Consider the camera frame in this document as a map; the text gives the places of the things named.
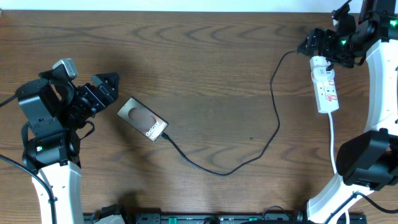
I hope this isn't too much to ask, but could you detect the black charger cable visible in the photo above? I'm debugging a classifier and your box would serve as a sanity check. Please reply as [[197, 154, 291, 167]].
[[160, 49, 335, 177]]

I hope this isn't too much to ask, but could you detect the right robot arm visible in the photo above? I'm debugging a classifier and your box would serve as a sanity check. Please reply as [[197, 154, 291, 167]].
[[297, 0, 397, 223]]

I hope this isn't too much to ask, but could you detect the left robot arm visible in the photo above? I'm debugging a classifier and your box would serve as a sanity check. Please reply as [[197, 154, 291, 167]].
[[16, 71, 119, 223]]

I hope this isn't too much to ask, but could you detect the white USB charger adapter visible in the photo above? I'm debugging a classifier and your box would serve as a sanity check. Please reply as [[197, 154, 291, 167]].
[[311, 67, 335, 83]]

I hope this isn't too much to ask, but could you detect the white power strip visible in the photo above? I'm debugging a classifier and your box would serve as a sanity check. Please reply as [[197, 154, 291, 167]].
[[309, 55, 340, 114]]

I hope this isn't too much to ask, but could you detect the white power strip cord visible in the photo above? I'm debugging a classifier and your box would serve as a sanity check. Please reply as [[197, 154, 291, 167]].
[[328, 112, 351, 224]]

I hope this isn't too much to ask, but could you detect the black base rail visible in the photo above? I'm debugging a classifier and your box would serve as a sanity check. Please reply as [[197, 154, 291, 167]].
[[83, 212, 368, 224]]

